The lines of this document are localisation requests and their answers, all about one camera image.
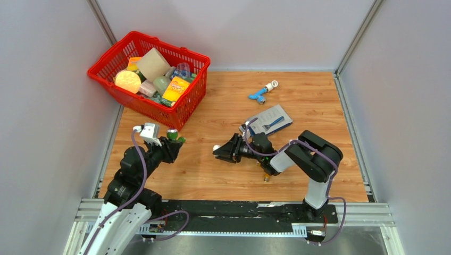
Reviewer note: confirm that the green water faucet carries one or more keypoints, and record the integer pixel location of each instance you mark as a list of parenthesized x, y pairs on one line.
[(173, 135)]

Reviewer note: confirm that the orange packet in basket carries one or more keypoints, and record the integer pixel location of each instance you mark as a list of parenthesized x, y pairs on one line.
[(132, 64)]

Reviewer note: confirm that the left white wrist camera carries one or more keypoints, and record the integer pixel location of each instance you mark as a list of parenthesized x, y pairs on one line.
[(149, 134)]

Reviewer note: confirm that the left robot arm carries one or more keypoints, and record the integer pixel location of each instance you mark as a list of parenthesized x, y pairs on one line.
[(128, 204)]

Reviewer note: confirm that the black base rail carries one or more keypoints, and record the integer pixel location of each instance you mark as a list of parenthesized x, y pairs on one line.
[(240, 216)]

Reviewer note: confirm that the pale green soap bar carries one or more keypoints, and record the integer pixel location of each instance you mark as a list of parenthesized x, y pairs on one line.
[(161, 83)]

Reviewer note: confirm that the brown cardboard box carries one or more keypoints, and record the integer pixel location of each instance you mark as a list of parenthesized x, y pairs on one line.
[(153, 65)]

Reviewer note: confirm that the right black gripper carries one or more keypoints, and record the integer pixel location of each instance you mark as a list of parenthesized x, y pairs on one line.
[(230, 151)]

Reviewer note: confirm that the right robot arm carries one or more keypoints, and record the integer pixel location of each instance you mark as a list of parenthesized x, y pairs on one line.
[(316, 157)]

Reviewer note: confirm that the red plastic shopping basket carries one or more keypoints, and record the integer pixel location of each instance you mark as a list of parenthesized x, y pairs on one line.
[(136, 44)]

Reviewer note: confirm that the pink wrapped soap bar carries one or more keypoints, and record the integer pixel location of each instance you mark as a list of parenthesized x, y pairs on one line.
[(147, 88)]

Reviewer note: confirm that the blue faucet with white fitting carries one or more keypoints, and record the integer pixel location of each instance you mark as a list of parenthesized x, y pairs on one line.
[(259, 96)]

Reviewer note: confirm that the orange round sponge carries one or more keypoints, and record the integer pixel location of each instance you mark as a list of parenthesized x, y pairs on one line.
[(128, 80)]

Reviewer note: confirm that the razor blister pack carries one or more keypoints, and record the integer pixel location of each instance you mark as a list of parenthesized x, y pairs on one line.
[(268, 121)]

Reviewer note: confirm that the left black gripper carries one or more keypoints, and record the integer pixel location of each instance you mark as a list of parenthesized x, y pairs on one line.
[(169, 149)]

